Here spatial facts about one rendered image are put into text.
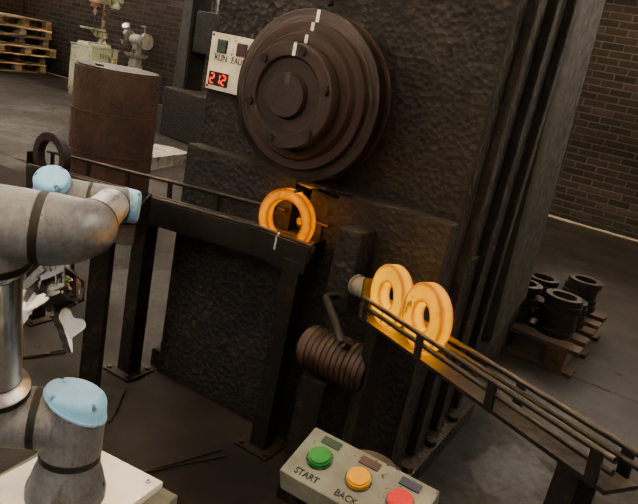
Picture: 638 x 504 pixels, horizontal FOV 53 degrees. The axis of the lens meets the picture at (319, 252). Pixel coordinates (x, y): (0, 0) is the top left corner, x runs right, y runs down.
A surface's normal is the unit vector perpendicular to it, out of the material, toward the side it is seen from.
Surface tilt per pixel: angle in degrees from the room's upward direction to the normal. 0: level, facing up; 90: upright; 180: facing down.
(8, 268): 101
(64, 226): 69
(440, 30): 90
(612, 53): 90
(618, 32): 90
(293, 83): 90
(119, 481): 2
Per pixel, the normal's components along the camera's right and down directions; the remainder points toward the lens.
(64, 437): 0.16, 0.28
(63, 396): 0.33, -0.92
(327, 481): 0.00, -0.83
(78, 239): 0.76, 0.31
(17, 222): 0.22, -0.05
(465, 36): -0.51, 0.15
